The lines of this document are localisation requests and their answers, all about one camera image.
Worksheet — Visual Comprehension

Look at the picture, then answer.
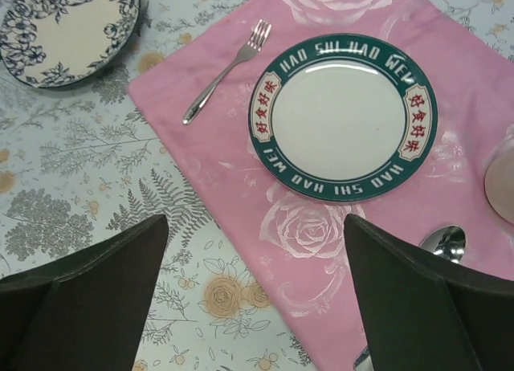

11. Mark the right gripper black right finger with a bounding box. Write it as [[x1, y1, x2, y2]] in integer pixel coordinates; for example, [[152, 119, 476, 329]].
[[344, 214, 513, 370]]

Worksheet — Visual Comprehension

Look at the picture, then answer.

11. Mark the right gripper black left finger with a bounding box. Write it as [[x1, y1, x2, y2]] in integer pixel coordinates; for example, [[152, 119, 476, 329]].
[[1, 214, 169, 370]]

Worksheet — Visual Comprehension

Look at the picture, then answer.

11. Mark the silver knife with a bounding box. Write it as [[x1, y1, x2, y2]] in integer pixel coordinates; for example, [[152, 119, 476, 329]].
[[353, 347, 373, 371]]

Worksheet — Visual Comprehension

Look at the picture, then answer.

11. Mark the silver spoon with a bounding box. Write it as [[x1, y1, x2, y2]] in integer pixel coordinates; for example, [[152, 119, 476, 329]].
[[419, 225, 467, 263]]

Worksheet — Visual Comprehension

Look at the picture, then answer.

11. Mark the pink rose placemat cloth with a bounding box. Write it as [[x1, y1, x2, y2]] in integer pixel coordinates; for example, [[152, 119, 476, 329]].
[[128, 0, 513, 370]]

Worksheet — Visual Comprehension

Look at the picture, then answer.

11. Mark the cream enamel mug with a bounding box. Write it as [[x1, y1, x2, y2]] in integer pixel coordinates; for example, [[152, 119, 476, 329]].
[[484, 125, 513, 224]]

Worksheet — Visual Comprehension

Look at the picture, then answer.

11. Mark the green rimmed white plate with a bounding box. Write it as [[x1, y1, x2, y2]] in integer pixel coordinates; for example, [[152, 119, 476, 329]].
[[248, 34, 438, 202]]

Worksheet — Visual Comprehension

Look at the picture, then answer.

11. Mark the blue floral ceramic plate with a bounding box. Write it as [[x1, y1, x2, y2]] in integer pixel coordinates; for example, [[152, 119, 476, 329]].
[[1, 0, 141, 89]]

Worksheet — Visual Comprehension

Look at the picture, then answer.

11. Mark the silver fork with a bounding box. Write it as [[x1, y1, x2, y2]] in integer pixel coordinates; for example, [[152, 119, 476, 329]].
[[182, 19, 272, 125]]

